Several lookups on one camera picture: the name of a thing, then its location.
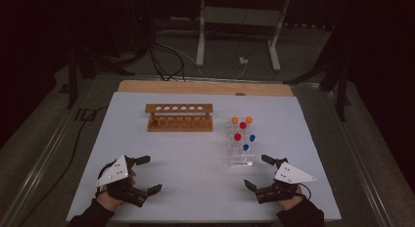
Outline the person's left hand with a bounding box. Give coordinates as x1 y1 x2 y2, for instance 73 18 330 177
96 188 127 212

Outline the clear acrylic test tube rack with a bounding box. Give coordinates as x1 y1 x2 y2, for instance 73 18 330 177
225 120 256 168

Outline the person's right hand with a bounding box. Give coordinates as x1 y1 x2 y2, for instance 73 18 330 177
277 184 304 211

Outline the wooden table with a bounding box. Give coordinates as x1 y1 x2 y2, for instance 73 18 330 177
116 79 295 98

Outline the white table mat board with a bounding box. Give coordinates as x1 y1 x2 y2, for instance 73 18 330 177
66 91 343 223

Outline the black floor cables bundle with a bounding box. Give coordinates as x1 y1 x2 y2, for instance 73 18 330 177
147 40 187 82

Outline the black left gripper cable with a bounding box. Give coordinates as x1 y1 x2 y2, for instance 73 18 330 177
97 160 114 181

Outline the dark equipment with red light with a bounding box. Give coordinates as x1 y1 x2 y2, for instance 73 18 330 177
130 0 155 59

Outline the black tripod stand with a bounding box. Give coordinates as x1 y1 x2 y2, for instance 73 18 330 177
283 24 352 122
60 47 135 110

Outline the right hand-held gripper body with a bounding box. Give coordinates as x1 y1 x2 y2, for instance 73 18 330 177
254 158 317 204

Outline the long black floor cable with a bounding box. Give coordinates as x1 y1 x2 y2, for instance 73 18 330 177
18 105 111 223

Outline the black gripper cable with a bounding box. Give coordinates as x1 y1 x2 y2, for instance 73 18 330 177
298 183 313 201
97 160 114 181

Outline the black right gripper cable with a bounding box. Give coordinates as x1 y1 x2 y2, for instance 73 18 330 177
298 183 313 201

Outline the grey metal stand frame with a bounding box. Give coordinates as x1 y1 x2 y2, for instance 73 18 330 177
195 0 292 72

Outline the aluminium frame rail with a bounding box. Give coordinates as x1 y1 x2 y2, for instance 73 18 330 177
0 79 96 227
321 89 397 227

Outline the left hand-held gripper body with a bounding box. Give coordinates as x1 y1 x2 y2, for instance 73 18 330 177
94 155 150 208

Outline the wooden test tube rack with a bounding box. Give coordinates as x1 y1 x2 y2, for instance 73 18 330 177
145 103 214 133

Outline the white floor cable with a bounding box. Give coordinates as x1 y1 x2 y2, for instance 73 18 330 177
156 40 248 80

